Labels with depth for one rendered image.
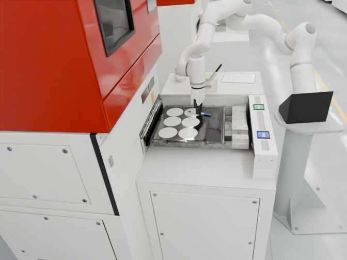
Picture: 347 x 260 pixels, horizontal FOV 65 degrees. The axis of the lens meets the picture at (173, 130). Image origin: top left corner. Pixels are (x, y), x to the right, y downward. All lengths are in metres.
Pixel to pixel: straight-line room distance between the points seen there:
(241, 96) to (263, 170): 0.56
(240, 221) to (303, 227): 0.87
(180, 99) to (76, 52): 0.99
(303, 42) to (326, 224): 1.26
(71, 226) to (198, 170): 0.62
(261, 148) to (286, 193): 0.87
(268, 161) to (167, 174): 0.46
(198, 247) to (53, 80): 1.14
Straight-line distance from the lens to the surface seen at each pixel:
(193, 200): 1.31
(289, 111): 1.63
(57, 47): 0.83
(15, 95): 0.99
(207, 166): 1.32
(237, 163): 1.35
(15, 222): 1.53
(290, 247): 2.10
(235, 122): 1.54
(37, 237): 1.56
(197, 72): 1.42
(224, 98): 1.66
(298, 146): 1.79
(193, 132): 1.42
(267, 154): 1.19
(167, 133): 1.43
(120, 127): 1.10
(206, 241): 1.55
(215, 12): 1.62
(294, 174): 1.92
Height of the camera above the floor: 1.69
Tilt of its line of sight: 33 degrees down
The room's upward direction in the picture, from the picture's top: 6 degrees counter-clockwise
